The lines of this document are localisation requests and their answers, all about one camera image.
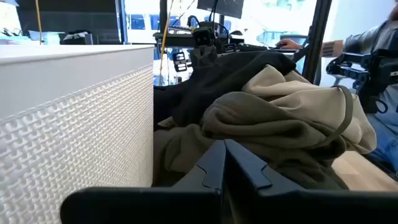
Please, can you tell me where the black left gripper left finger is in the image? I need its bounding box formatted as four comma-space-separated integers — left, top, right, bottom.
60, 139, 226, 224

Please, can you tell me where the dark olive hoodie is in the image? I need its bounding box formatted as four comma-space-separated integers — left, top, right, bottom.
152, 85, 355, 190

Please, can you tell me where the white perforated plastic bin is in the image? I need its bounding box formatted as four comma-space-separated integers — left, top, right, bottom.
0, 44, 155, 224

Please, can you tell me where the black boxy background device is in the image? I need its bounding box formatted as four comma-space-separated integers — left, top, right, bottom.
190, 26, 219, 67

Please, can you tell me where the yellow cable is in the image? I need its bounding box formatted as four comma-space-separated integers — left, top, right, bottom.
35, 0, 43, 45
158, 0, 175, 86

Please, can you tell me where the black workbench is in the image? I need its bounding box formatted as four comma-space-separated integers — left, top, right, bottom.
153, 30, 246, 49

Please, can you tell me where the black item with white labels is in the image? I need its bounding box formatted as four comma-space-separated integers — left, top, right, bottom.
172, 51, 189, 73

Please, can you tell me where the person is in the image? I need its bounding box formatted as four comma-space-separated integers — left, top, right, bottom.
341, 0, 398, 180

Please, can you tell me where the black garment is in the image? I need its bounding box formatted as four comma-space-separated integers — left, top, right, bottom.
153, 49, 298, 131

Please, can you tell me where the person's hand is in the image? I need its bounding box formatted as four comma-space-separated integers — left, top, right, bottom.
275, 39, 302, 50

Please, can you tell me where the black monitor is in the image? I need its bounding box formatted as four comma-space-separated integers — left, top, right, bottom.
197, 0, 245, 19

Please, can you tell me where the person's forearm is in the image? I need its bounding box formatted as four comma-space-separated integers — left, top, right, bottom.
321, 39, 345, 58

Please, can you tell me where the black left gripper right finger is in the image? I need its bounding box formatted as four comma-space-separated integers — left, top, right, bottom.
224, 139, 398, 224

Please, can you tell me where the black bag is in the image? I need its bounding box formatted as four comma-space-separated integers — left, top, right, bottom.
58, 30, 94, 45

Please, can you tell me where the black keyboard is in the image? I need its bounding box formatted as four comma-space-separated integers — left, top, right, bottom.
238, 43, 274, 52

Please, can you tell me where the black aluminium frame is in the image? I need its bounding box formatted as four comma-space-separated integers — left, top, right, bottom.
290, 0, 333, 83

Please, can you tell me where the beige garment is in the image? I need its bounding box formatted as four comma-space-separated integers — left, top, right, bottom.
241, 64, 377, 155

